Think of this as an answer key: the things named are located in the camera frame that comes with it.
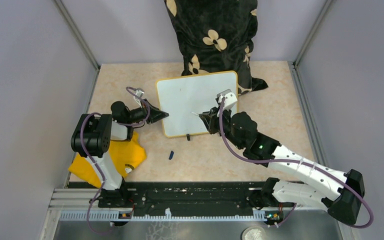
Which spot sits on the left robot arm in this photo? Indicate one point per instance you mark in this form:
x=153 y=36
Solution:
x=107 y=147

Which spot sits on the yellow plastic object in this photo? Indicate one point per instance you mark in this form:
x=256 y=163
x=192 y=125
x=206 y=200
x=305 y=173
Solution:
x=126 y=156

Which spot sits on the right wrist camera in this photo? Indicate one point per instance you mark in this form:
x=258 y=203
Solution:
x=229 y=97

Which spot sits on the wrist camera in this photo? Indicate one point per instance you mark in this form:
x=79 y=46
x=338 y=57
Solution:
x=229 y=97
x=138 y=96

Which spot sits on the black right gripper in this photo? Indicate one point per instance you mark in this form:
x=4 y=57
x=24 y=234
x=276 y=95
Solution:
x=211 y=118

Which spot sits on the round metal disc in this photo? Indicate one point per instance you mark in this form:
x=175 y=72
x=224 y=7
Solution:
x=254 y=233

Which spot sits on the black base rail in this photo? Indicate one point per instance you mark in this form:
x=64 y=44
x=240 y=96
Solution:
x=193 y=201

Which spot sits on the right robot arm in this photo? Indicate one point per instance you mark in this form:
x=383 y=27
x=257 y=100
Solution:
x=340 y=194

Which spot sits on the black floral pillow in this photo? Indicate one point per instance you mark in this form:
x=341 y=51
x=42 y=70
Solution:
x=217 y=36

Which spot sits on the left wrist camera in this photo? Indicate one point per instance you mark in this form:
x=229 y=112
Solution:
x=138 y=96

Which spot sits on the yellow-framed whiteboard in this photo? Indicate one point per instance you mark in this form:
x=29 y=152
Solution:
x=179 y=96

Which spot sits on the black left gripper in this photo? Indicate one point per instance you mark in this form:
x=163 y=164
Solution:
x=156 y=114

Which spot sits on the blue marker cap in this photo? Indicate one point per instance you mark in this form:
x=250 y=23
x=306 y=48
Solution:
x=171 y=155

